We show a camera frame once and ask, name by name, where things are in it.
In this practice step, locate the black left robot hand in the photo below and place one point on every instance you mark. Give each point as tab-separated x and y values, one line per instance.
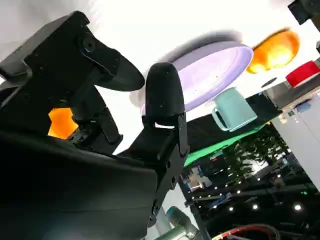
303	10

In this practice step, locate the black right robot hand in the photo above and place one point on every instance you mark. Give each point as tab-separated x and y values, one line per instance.
62	187

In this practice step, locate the orange and white bread roll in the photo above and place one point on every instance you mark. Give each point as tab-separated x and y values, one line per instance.
275	52
61	123

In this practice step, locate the red box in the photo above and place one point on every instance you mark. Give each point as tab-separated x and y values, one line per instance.
302	73

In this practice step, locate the lilac plate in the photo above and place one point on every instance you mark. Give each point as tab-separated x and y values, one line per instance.
212	72

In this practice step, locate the pale green mug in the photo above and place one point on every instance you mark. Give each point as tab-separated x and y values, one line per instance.
237	110

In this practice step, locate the white cabinet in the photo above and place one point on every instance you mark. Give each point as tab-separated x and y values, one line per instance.
297	140

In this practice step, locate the green plant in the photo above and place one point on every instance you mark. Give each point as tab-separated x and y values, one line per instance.
250	155

